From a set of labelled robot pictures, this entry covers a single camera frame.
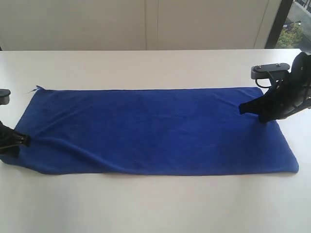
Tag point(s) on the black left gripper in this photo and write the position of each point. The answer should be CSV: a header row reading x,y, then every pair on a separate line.
x,y
10,141

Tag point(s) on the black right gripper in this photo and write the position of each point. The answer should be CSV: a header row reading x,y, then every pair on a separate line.
x,y
287,98

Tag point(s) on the blue microfiber cloth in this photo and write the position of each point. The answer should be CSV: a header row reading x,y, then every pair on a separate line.
x,y
187,132

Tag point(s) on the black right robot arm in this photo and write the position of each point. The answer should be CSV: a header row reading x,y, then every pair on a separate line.
x,y
299,70

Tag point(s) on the green tree outside window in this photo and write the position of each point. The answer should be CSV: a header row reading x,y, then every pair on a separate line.
x,y
290,36

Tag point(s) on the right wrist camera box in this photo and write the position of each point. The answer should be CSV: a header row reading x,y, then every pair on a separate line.
x,y
277,70

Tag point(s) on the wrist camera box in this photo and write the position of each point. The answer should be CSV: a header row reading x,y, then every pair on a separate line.
x,y
4,96
277,70

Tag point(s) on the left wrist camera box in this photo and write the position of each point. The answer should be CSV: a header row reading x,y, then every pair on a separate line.
x,y
4,96

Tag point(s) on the black window frame post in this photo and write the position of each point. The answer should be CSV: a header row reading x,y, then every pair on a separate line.
x,y
278,23

